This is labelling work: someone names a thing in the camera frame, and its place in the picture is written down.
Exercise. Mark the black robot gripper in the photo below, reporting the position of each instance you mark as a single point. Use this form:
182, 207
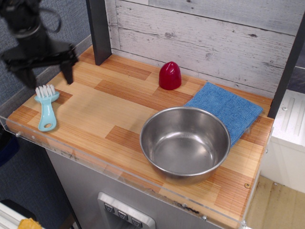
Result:
36, 49

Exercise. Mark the light blue dish brush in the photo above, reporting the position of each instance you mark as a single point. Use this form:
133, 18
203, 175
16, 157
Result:
46, 95

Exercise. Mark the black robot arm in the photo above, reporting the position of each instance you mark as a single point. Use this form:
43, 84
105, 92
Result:
23, 15

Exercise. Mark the clear acrylic table guard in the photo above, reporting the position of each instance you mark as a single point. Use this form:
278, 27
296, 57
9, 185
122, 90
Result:
99, 119

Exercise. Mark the grey metal cabinet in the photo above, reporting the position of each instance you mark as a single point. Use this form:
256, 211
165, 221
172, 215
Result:
83, 184

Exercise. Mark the red egg-shaped plastic object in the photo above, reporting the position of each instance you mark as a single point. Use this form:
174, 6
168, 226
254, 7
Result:
170, 76

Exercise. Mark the yellow and black object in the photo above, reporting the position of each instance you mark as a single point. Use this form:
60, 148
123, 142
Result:
29, 224

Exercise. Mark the stainless steel bowl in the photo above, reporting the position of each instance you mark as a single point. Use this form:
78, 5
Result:
186, 145

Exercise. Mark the silver button panel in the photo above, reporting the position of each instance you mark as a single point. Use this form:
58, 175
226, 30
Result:
118, 215

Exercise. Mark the blue microfiber cloth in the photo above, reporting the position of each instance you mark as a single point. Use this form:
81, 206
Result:
236, 113

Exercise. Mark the white ribbed appliance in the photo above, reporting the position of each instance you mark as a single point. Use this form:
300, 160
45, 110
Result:
284, 160

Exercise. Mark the dark grey vertical post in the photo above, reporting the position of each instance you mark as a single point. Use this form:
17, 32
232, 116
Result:
99, 30

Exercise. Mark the dark grey right post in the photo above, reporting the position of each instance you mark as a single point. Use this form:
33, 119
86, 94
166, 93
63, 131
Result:
288, 70

